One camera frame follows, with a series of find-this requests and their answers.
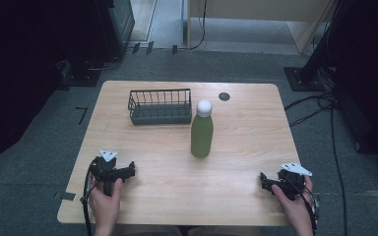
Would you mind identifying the green bottle with white cap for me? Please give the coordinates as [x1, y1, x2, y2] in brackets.
[190, 99, 215, 158]

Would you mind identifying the dark stand base plate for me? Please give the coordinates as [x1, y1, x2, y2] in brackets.
[62, 58, 102, 89]

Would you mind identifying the left hand-held gripper cable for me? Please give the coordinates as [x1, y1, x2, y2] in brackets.
[80, 165, 101, 236]

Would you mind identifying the person's right hand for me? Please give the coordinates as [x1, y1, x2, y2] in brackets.
[271, 174, 315, 234]

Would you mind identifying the black floor cable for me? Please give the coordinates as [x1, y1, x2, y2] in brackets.
[283, 91, 349, 236]

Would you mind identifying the light wooden desk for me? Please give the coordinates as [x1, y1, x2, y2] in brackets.
[185, 0, 338, 55]

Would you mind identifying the dark cabinet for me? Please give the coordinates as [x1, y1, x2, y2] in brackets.
[94, 0, 136, 63]

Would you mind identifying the black hanging cable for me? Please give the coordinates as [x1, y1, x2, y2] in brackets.
[176, 0, 209, 51]

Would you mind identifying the black metal stand with base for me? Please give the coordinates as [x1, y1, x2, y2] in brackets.
[283, 0, 355, 92]

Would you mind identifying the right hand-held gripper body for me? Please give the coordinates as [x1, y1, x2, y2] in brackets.
[269, 161, 313, 202]

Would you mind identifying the hand-held gripper cable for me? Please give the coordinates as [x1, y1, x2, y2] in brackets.
[80, 165, 101, 236]
[284, 176, 321, 236]

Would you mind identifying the person's left hand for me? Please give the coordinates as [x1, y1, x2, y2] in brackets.
[88, 174, 124, 230]

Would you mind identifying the right hand-held gripper cable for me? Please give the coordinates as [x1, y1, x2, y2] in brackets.
[284, 176, 321, 236]

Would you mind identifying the dark wire basket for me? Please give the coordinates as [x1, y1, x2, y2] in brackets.
[127, 88, 193, 126]

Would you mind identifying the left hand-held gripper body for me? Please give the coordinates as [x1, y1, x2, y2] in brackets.
[89, 148, 128, 198]

